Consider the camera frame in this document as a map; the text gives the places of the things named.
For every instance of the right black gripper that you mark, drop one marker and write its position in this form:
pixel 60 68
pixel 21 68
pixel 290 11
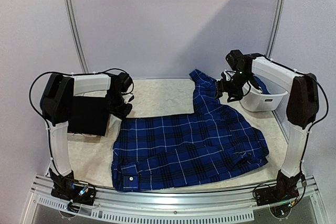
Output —
pixel 228 87

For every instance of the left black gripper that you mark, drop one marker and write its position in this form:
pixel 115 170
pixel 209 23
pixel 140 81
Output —
pixel 122 114

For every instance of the black t-shirt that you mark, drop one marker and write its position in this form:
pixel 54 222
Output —
pixel 90 116

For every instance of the blue plaid shirt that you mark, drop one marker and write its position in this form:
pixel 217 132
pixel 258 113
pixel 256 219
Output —
pixel 212 144

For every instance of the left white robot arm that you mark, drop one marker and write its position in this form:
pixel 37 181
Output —
pixel 57 102

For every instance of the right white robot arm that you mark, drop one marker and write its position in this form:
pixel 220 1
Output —
pixel 302 106

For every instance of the white laundry basket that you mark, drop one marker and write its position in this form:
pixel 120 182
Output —
pixel 255 101

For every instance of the black garment in basket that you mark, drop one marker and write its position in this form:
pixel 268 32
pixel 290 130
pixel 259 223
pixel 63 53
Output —
pixel 258 84

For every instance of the perforated metal front panel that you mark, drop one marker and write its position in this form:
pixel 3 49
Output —
pixel 48 210

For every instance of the right wall metal profile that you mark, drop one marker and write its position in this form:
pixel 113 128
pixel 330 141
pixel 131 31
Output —
pixel 275 27

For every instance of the wall metal profile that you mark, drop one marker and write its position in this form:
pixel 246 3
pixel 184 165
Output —
pixel 275 27
pixel 75 35

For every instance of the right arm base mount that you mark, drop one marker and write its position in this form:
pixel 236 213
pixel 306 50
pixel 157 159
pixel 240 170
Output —
pixel 264 194

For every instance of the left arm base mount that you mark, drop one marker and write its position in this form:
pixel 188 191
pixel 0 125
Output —
pixel 70 189

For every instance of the left wall metal profile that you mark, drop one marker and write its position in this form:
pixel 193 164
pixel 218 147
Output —
pixel 75 35

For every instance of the aluminium front rail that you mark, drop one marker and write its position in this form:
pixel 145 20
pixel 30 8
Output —
pixel 178 198

